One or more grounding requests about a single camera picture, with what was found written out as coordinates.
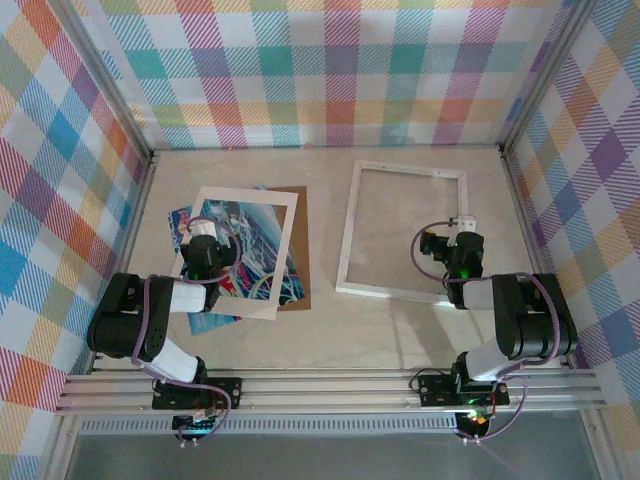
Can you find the white picture frame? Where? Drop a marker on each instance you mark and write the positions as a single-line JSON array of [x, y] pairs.
[[348, 225]]

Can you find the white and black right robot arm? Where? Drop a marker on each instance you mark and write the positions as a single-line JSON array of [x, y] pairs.
[[530, 325]]

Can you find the clear glass pane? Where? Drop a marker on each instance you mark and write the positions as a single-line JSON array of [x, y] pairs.
[[400, 225]]

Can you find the brown backing board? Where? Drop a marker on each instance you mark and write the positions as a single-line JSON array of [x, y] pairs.
[[297, 240]]

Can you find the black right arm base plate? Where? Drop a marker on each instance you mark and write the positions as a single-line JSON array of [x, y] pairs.
[[435, 392]]

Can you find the aluminium corner post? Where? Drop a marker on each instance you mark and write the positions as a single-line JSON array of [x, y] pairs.
[[111, 85], [546, 75]]

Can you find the blue printed photo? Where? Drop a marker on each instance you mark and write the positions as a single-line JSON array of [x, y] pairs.
[[260, 235]]

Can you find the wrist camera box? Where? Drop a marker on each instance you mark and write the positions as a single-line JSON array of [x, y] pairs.
[[205, 229], [464, 223]]

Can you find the aluminium side rail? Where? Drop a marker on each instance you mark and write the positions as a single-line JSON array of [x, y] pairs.
[[135, 220], [518, 190]]

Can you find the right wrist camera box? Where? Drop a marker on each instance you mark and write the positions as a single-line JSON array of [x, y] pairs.
[[464, 223]]

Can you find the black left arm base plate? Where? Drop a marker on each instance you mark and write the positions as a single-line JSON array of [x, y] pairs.
[[227, 392]]

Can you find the white photo mat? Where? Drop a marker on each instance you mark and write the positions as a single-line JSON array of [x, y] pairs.
[[250, 197]]

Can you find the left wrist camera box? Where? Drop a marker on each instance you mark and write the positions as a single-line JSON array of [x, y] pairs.
[[205, 229]]

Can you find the long aluminium mounting rail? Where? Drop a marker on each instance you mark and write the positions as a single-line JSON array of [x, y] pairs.
[[325, 390]]

